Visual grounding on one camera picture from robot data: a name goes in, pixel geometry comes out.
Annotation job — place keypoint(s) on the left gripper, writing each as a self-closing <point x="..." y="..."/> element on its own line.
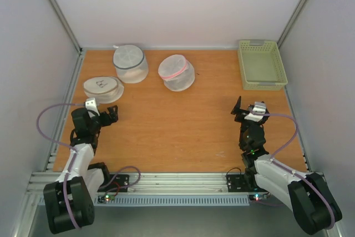
<point x="107" y="121"/>

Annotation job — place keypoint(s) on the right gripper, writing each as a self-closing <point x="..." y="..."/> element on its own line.
<point x="243" y="115"/>

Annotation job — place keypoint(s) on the pink-zip mesh laundry bag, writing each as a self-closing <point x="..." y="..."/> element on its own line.
<point x="177" y="73"/>

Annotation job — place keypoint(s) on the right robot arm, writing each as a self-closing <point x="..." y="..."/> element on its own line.
<point x="307" y="195"/>

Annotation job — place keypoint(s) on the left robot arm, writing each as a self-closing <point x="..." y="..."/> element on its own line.
<point x="69" y="199"/>

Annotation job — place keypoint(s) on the beige-zip mesh laundry bag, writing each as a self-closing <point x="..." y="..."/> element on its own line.
<point x="104" y="89"/>

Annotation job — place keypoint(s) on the grey-zip mesh laundry bag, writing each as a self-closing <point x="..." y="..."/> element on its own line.
<point x="130" y="64"/>

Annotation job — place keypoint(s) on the green plastic basket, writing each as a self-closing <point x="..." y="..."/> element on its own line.
<point x="261" y="65"/>

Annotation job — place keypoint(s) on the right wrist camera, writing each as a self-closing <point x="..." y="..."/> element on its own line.
<point x="258" y="110"/>

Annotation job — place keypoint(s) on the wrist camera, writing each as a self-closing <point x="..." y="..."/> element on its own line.
<point x="258" y="110"/>
<point x="91" y="104"/>

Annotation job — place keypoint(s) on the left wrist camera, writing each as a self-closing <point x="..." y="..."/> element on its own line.
<point x="91" y="104"/>

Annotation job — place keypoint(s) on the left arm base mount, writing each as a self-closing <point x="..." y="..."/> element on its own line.
<point x="113" y="183"/>

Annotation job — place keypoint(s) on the aluminium front rail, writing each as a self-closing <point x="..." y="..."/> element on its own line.
<point x="152" y="183"/>

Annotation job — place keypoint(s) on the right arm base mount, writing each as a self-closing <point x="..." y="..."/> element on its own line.
<point x="236" y="183"/>

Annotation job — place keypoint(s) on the grey slotted cable duct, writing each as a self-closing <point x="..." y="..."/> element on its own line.
<point x="175" y="200"/>

